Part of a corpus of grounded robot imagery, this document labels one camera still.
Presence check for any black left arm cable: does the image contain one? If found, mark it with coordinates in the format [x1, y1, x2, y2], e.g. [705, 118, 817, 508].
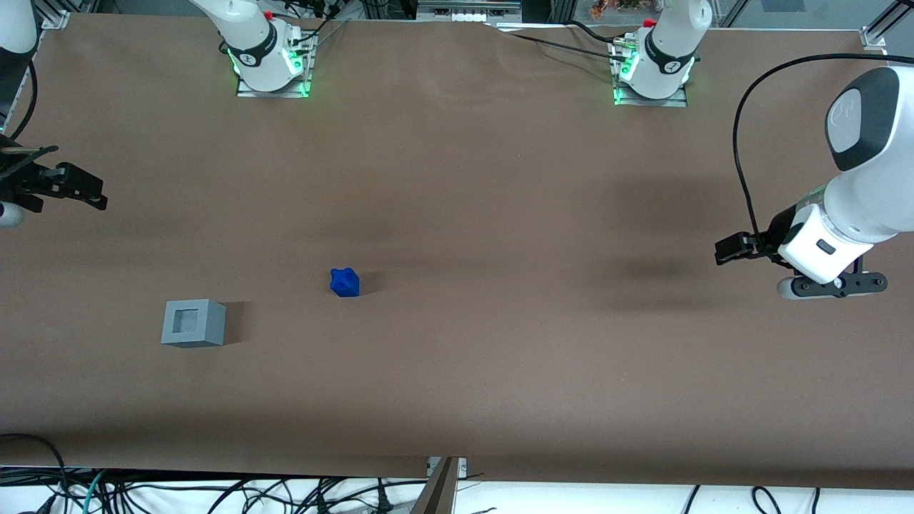
[732, 54, 890, 247]

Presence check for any gray cube base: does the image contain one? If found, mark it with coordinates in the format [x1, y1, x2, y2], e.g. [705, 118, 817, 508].
[161, 299, 227, 348]

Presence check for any white power strip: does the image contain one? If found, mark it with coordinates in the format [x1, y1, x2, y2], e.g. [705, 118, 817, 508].
[418, 0, 522, 22]

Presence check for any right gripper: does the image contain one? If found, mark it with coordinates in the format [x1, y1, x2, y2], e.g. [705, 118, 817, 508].
[0, 146, 109, 213]

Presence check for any aluminium profile post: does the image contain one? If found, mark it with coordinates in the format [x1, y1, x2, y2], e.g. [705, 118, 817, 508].
[411, 457, 459, 514]

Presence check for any teal floor cable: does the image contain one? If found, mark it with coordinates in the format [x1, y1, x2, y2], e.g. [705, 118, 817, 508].
[80, 469, 109, 514]

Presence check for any brown table cover sheet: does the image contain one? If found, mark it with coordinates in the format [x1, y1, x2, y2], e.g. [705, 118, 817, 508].
[0, 13, 914, 490]

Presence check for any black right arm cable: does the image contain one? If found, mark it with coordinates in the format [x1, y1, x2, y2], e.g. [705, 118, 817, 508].
[9, 61, 39, 140]

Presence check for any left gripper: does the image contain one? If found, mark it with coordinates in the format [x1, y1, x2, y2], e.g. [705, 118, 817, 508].
[715, 202, 876, 286]

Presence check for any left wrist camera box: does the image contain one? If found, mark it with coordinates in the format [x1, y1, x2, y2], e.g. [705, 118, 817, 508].
[777, 271, 888, 301]

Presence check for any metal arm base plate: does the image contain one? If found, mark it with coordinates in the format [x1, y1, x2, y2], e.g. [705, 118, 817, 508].
[613, 39, 688, 108]
[236, 32, 315, 99]

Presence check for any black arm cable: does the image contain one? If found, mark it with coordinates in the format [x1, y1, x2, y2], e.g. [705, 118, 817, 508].
[9, 61, 39, 140]
[732, 54, 890, 247]

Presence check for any black base supply cable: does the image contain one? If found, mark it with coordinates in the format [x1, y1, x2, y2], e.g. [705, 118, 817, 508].
[568, 20, 629, 45]
[489, 24, 629, 64]

